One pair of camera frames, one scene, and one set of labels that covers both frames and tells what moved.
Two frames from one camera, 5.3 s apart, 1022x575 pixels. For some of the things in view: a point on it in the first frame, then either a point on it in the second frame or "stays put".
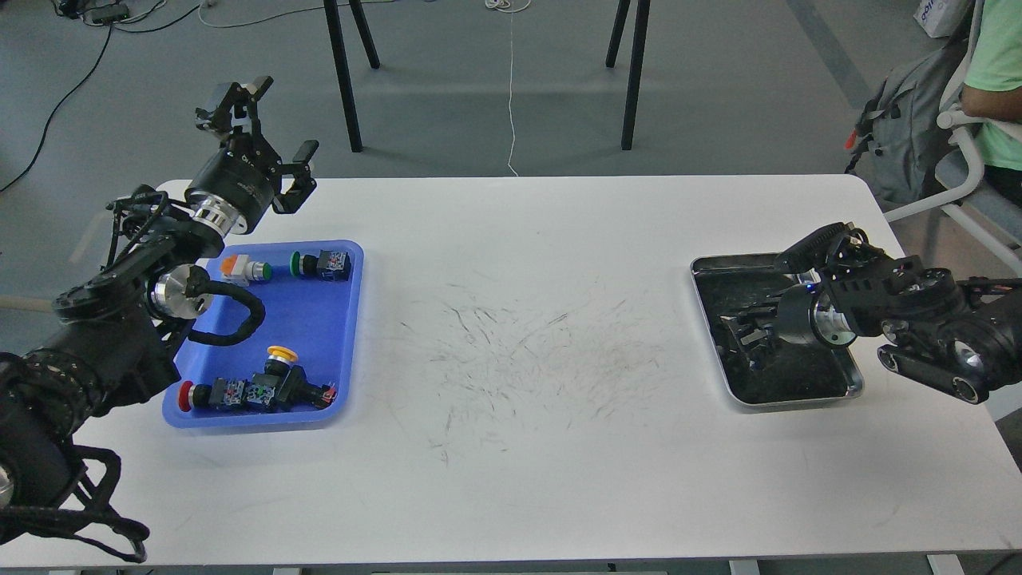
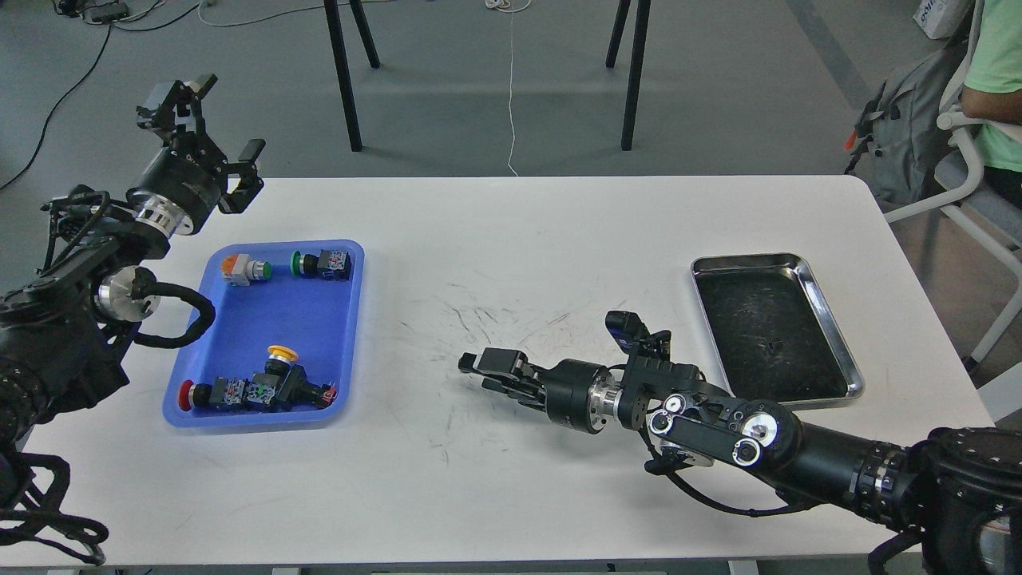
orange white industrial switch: [238, 269] stays put
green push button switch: [330, 264] stays put
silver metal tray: [761, 366] stays put
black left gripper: [244, 175] -> [178, 192]
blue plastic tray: [297, 366] stays put
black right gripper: [803, 314] -> [581, 395]
